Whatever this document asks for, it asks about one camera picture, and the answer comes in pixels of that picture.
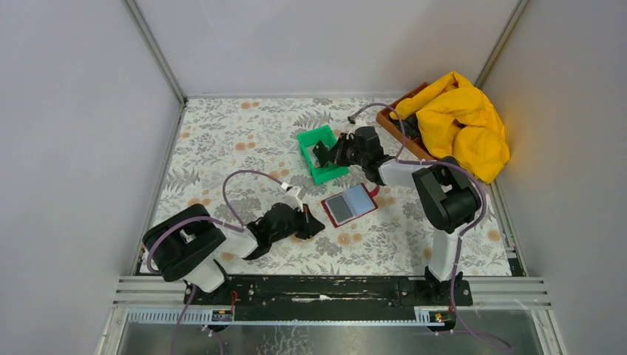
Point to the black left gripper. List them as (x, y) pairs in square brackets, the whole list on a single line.
[(310, 225)]

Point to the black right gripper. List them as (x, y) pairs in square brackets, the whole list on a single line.
[(342, 142)]

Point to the dark grey credit card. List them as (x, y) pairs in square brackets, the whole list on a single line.
[(322, 154)]

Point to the red leather card holder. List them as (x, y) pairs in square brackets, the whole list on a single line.
[(350, 206)]

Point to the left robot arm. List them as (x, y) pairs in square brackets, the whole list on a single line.
[(184, 246)]

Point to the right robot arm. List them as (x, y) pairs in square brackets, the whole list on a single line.
[(449, 194)]

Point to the grey card in holder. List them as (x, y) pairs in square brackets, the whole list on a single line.
[(339, 209)]

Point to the green plastic bin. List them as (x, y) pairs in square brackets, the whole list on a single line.
[(306, 141)]

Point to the brown wooden tray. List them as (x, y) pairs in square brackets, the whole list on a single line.
[(416, 142)]

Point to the dark items in tray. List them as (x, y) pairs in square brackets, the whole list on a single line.
[(409, 126)]

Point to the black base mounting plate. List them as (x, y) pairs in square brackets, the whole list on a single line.
[(316, 298)]

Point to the floral patterned table mat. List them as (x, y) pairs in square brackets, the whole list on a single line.
[(230, 156)]

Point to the yellow cloth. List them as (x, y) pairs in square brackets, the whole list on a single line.
[(455, 118)]

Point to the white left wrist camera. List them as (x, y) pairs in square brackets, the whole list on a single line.
[(293, 196)]

